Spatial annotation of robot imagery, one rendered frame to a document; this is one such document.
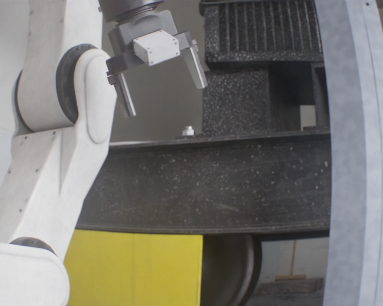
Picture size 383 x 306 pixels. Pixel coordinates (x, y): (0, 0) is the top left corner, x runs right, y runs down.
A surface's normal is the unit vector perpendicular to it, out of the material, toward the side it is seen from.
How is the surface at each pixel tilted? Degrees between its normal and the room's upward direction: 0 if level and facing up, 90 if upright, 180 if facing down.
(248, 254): 90
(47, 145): 62
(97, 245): 90
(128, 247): 90
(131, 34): 104
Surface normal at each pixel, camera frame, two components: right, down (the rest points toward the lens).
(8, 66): 0.90, -0.06
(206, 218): -0.43, -0.19
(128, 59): 0.39, 0.07
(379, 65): -0.22, -0.21
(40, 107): -0.38, 0.49
